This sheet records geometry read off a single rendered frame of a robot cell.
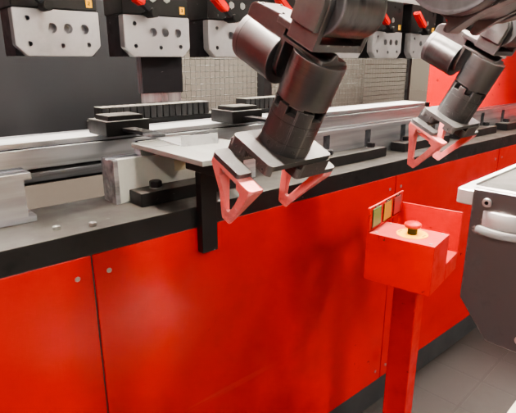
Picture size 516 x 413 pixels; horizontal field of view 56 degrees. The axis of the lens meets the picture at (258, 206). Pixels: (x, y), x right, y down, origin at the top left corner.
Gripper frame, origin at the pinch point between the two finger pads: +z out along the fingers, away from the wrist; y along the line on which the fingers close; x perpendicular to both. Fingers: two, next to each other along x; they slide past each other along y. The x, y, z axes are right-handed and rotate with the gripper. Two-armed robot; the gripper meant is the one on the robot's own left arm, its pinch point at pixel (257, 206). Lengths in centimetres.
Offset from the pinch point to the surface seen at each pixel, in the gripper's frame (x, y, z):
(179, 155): -29.2, -12.0, 14.4
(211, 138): -35.0, -24.5, 16.0
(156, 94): -51, -21, 15
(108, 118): -66, -19, 30
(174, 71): -52, -25, 10
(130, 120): -64, -25, 30
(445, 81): -81, -240, 35
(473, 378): 32, -131, 95
